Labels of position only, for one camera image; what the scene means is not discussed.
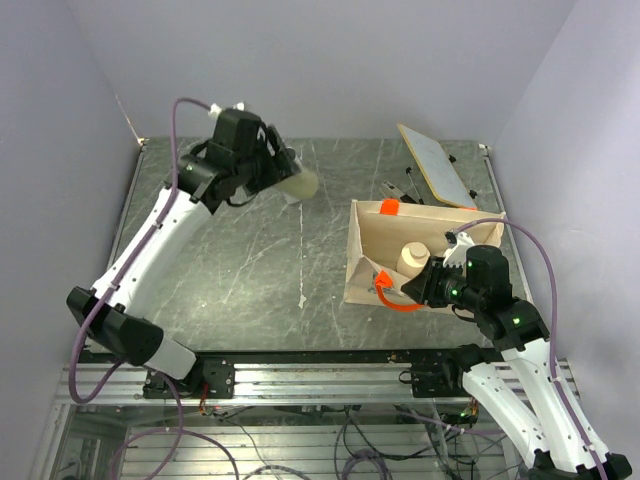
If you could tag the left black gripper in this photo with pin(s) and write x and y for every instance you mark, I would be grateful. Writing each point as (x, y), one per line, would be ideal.
(280, 165)

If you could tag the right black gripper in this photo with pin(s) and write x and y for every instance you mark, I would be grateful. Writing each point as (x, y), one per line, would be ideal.
(424, 286)

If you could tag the beige round lid bottle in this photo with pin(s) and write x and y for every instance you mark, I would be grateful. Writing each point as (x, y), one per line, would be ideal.
(412, 259)

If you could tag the beige cap bottle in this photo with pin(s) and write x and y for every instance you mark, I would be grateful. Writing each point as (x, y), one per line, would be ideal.
(303, 184)

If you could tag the beige canvas tote bag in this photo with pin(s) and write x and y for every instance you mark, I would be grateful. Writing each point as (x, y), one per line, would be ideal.
(378, 230)

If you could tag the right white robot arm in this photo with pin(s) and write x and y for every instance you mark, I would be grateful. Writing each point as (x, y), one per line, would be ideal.
(545, 424)

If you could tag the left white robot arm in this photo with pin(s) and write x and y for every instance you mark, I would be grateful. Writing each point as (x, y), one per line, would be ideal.
(113, 311)

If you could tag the small grey black device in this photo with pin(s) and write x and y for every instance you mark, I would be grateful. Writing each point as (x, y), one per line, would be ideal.
(389, 190)

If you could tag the white board wooden edge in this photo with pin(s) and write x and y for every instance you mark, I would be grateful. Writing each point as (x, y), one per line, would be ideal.
(437, 169)

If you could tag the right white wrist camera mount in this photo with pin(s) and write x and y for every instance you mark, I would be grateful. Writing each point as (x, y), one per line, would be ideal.
(459, 244)

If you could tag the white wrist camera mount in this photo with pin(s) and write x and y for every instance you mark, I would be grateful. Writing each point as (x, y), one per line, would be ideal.
(459, 244)
(216, 110)

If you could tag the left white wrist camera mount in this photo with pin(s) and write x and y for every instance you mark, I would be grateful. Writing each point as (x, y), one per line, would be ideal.
(216, 110)

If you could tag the aluminium rail frame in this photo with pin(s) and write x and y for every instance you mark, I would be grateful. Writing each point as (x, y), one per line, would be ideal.
(263, 285)

